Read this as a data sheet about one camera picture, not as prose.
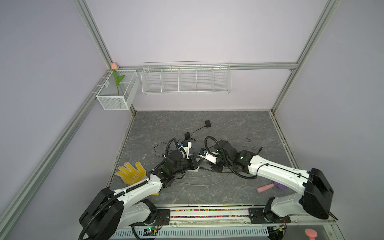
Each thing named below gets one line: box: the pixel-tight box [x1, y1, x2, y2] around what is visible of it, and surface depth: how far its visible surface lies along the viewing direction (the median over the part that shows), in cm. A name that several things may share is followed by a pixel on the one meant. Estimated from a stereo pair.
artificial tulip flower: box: [111, 62, 125, 97], surface depth 92 cm
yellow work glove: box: [115, 162, 147, 186], surface depth 91 cm
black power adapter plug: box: [184, 131, 191, 141], surface depth 104 cm
